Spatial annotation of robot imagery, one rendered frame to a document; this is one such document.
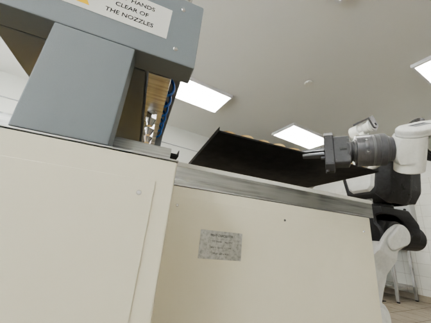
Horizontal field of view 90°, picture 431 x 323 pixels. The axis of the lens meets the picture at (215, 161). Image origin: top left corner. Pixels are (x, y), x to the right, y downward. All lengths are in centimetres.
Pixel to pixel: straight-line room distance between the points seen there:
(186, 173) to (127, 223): 27
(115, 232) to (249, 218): 36
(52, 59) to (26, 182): 18
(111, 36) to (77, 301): 39
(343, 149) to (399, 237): 56
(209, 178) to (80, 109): 34
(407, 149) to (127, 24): 68
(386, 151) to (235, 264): 47
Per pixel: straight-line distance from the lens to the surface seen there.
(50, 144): 36
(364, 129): 131
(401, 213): 125
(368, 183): 116
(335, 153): 70
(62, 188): 34
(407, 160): 73
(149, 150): 50
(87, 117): 37
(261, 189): 63
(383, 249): 109
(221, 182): 58
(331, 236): 76
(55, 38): 44
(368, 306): 87
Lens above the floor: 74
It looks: 19 degrees up
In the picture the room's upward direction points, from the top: 6 degrees clockwise
